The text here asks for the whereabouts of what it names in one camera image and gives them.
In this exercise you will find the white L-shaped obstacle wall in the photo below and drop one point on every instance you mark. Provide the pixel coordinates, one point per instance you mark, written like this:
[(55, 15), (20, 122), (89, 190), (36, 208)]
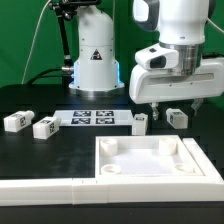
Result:
[(117, 188)]

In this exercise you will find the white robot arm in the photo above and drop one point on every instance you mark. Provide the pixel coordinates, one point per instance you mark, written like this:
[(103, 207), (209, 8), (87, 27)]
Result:
[(171, 70)]

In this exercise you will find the white fiducial marker plate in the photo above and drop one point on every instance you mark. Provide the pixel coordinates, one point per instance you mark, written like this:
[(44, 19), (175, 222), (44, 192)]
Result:
[(94, 117)]

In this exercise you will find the white square tabletop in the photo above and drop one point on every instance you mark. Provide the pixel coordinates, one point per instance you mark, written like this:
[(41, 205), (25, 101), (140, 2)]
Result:
[(144, 156)]

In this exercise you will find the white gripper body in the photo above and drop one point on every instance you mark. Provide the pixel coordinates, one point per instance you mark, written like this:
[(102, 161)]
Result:
[(161, 85)]

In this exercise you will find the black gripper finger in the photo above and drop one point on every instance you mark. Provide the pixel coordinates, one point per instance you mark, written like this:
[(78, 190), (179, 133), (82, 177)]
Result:
[(155, 112), (197, 104)]

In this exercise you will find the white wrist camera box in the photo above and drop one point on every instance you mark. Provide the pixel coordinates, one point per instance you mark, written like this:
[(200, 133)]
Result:
[(157, 57)]

